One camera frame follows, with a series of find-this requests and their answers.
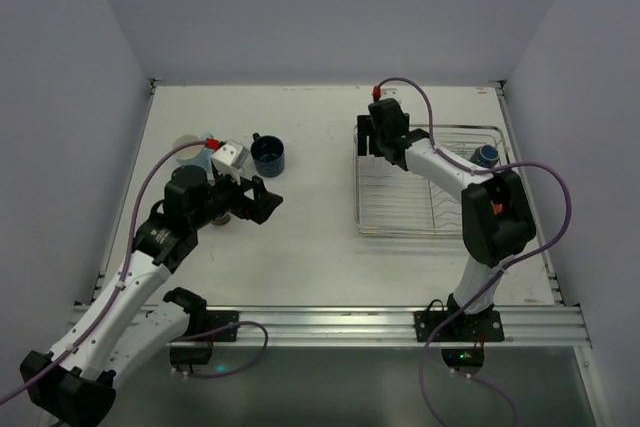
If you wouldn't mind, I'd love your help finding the white cup brown band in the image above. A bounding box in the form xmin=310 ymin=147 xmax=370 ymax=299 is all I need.
xmin=211 ymin=213 xmax=231 ymax=226

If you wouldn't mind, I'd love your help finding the large dark blue mug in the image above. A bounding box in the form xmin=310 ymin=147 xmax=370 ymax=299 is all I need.
xmin=250 ymin=132 xmax=285 ymax=178

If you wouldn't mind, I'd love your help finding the light blue mug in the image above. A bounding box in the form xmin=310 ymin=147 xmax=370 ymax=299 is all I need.
xmin=172 ymin=134 xmax=210 ymax=172

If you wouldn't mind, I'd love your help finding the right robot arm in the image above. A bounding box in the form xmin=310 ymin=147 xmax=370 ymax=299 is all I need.
xmin=357 ymin=96 xmax=536 ymax=315

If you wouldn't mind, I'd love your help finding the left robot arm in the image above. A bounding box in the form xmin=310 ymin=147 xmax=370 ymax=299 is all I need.
xmin=20 ymin=166 xmax=283 ymax=426

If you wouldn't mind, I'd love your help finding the small dark blue cup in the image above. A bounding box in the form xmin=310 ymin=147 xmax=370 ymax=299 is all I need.
xmin=470 ymin=144 xmax=499 ymax=169

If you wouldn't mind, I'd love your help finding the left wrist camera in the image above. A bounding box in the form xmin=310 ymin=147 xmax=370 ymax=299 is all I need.
xmin=210 ymin=140 xmax=249 ymax=185

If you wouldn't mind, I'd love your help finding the metal wire dish rack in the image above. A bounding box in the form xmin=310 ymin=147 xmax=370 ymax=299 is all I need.
xmin=353 ymin=124 xmax=511 ymax=240

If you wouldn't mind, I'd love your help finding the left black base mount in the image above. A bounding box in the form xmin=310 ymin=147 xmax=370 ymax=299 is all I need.
xmin=169 ymin=310 xmax=239 ymax=373

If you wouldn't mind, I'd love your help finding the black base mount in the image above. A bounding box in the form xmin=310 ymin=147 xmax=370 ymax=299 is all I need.
xmin=169 ymin=310 xmax=239 ymax=373
xmin=414 ymin=295 xmax=506 ymax=374

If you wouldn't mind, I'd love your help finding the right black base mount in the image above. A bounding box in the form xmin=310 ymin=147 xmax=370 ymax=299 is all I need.
xmin=414 ymin=295 xmax=506 ymax=374

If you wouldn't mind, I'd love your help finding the aluminium front rail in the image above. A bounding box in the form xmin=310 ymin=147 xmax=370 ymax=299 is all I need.
xmin=62 ymin=302 xmax=591 ymax=348

